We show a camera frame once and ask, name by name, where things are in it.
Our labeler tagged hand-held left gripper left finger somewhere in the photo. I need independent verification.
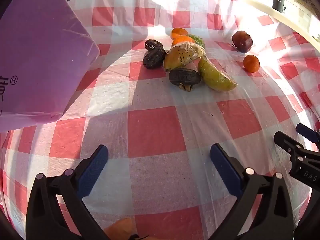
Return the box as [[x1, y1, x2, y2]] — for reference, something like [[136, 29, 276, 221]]
[[26, 144, 110, 240]]

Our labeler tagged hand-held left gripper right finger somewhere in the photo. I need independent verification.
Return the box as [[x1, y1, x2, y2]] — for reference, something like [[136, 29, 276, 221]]
[[207, 143, 294, 240]]

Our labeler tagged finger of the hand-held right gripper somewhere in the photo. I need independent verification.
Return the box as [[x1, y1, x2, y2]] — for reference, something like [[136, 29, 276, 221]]
[[273, 131, 306, 158], [296, 123, 320, 145]]

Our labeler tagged small green fruit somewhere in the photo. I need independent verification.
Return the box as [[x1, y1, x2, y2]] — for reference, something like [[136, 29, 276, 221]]
[[187, 34, 206, 50]]

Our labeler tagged person's left hand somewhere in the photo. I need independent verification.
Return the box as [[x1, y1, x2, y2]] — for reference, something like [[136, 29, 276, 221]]
[[103, 217, 137, 240]]

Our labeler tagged red white checkered tablecloth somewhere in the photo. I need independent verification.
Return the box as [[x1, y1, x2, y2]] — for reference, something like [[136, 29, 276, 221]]
[[0, 0, 320, 240]]

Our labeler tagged orange tangerine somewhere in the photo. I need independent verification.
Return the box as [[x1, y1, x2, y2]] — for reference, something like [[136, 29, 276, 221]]
[[171, 28, 189, 40], [243, 54, 260, 73], [172, 35, 195, 47]]

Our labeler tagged plastic wrapped yellow-green mango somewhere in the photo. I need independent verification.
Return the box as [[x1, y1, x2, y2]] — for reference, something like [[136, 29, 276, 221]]
[[197, 56, 238, 92], [164, 42, 206, 72]]

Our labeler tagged dark avocado with stem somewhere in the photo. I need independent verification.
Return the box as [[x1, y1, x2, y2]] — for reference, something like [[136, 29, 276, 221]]
[[169, 68, 201, 92]]

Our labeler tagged dark red plum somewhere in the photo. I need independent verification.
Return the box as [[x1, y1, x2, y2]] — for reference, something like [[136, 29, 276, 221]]
[[231, 30, 253, 53]]

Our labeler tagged round cream table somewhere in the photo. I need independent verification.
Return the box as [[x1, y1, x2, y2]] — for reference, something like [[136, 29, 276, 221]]
[[246, 0, 320, 53]]

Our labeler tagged purple cardboard box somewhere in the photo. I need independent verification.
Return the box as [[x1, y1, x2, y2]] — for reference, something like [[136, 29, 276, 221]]
[[0, 0, 101, 132]]

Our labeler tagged round dark wrinkled passion fruit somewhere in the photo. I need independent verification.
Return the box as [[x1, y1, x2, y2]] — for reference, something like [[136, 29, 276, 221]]
[[143, 47, 166, 70]]

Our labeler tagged small dark wrinkled passion fruit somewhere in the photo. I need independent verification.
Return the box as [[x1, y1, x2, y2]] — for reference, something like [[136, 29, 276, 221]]
[[145, 39, 163, 52]]

